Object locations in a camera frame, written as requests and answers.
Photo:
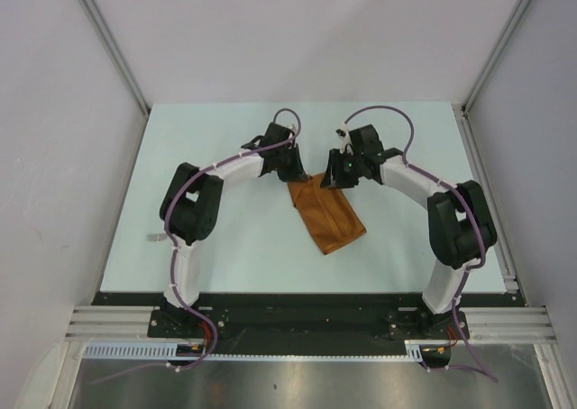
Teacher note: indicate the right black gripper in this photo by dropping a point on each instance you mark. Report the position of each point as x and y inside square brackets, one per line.
[334, 177]

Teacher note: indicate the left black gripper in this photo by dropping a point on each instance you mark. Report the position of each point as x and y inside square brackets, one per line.
[297, 174]

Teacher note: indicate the orange cloth napkin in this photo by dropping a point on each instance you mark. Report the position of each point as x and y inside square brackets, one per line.
[327, 214]

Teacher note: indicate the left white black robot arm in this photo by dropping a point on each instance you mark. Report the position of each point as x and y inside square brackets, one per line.
[191, 205]

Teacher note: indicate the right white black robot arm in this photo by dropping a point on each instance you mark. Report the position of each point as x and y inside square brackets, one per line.
[460, 227]

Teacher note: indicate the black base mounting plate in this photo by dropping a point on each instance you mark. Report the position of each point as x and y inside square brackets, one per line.
[313, 325]

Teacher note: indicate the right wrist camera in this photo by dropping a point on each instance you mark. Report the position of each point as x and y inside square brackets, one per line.
[346, 146]

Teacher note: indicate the right aluminium frame rail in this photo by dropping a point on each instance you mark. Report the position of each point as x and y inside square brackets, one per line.
[529, 337]

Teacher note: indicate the white slotted cable duct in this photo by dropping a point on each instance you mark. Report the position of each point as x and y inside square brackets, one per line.
[181, 352]

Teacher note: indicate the right aluminium frame post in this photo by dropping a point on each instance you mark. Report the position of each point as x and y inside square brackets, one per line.
[498, 50]

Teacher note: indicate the aluminium frame post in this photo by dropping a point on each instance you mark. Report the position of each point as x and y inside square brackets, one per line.
[498, 50]
[112, 48]

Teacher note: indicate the left aluminium frame post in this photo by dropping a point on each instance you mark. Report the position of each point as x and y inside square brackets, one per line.
[112, 48]

